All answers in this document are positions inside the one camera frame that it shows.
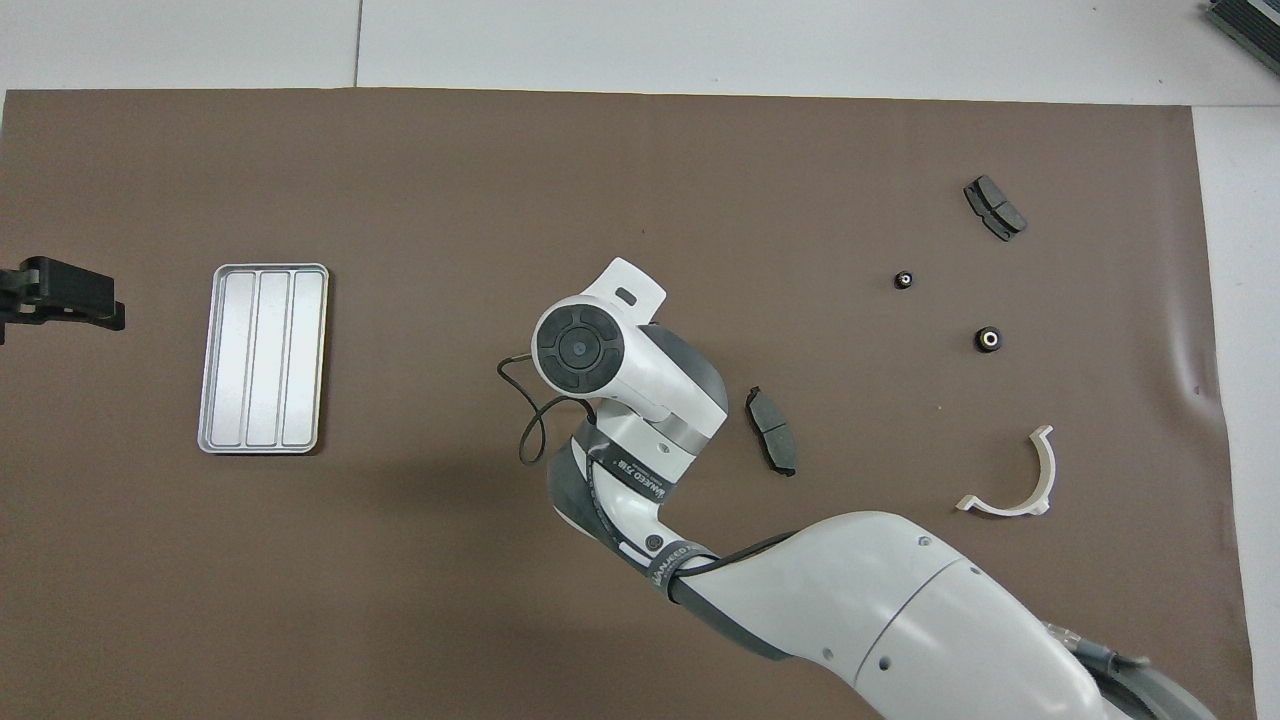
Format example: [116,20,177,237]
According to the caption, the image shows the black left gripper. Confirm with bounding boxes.
[0,256,127,346]

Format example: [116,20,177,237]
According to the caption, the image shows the silver metal tray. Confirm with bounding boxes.
[197,263,330,456]

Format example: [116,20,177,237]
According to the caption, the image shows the brown paper table mat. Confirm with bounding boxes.
[0,88,1259,720]

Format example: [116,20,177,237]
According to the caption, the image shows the long dark grey brake pad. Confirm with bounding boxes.
[746,386,800,478]

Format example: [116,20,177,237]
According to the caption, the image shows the short dark grey brake pad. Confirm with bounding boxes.
[963,175,1028,243]

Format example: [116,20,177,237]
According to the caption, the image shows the dark grey ribbed object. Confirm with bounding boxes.
[1205,0,1280,79]

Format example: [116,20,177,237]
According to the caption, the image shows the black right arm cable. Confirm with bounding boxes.
[497,350,801,593]

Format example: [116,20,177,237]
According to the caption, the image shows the white curved plastic bracket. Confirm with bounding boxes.
[955,425,1057,518]

